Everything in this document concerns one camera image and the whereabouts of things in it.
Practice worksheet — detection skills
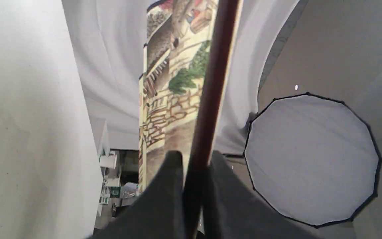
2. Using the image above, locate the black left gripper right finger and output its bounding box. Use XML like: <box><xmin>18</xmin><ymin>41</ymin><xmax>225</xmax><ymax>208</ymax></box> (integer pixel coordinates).
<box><xmin>203</xmin><ymin>151</ymin><xmax>315</xmax><ymax>239</ymax></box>

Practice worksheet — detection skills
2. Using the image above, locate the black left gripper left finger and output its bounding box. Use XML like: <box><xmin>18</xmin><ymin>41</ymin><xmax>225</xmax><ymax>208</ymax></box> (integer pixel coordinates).
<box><xmin>90</xmin><ymin>151</ymin><xmax>186</xmax><ymax>239</ymax></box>

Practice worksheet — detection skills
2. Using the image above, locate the paper folding fan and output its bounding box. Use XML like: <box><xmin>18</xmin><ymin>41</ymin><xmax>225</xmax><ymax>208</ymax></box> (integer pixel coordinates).
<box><xmin>138</xmin><ymin>0</ymin><xmax>243</xmax><ymax>239</ymax></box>

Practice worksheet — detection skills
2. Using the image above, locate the round white photo diffuser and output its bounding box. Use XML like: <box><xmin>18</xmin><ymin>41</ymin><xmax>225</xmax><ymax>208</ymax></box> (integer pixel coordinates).
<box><xmin>243</xmin><ymin>92</ymin><xmax>382</xmax><ymax>227</ymax></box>

